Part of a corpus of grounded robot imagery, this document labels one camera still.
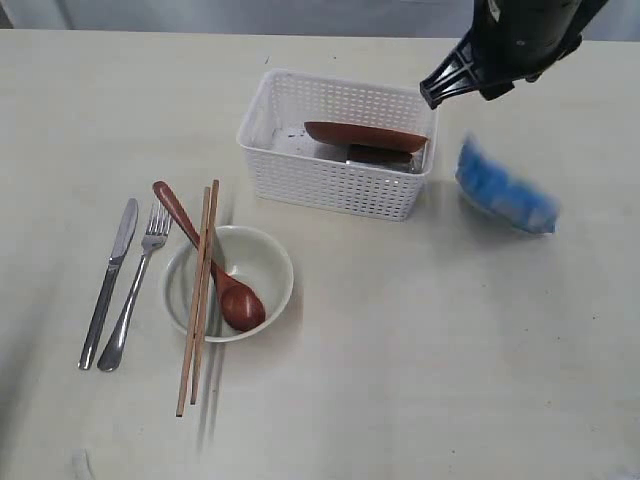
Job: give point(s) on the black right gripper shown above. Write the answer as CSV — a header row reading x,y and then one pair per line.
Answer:
x,y
510,40

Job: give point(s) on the brown round plate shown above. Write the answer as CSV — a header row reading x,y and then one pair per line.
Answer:
x,y
335,133

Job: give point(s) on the blue snack packet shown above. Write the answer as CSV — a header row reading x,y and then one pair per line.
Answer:
x,y
502,194

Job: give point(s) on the white perforated plastic basket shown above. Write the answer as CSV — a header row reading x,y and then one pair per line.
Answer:
x,y
287,165

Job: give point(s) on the white ceramic bowl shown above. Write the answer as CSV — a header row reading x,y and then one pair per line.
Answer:
x,y
248,255

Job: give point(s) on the brown wooden spoon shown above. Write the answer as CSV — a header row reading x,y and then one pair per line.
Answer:
x,y
239,305

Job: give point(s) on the silver fork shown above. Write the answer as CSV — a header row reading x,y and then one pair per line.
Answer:
x,y
155,237

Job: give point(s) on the silver table knife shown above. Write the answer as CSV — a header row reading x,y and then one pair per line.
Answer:
x,y
121,245

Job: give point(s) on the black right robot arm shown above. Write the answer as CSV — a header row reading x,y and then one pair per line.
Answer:
x,y
508,41

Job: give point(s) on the white backdrop curtain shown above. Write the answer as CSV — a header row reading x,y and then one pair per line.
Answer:
x,y
419,19

